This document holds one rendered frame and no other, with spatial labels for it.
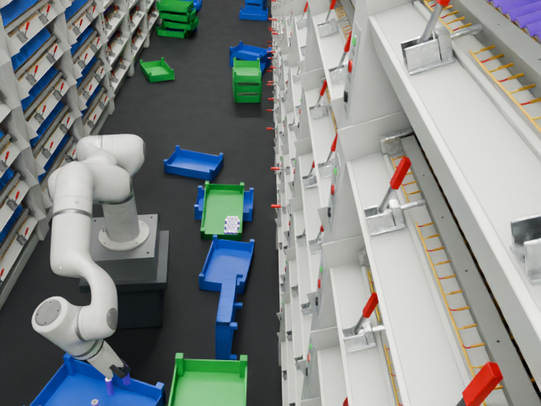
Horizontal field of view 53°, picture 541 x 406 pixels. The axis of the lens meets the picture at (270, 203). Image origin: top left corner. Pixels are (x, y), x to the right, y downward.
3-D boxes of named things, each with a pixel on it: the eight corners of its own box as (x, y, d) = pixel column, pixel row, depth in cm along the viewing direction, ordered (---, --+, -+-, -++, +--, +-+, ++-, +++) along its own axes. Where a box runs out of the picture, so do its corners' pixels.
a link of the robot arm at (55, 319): (104, 317, 125) (68, 324, 127) (72, 291, 115) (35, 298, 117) (97, 352, 120) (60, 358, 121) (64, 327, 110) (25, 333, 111)
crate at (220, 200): (241, 240, 270) (241, 233, 263) (200, 238, 269) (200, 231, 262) (244, 191, 286) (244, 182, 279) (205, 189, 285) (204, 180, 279)
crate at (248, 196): (195, 219, 282) (194, 206, 278) (199, 197, 299) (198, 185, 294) (252, 221, 283) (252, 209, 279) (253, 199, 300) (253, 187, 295)
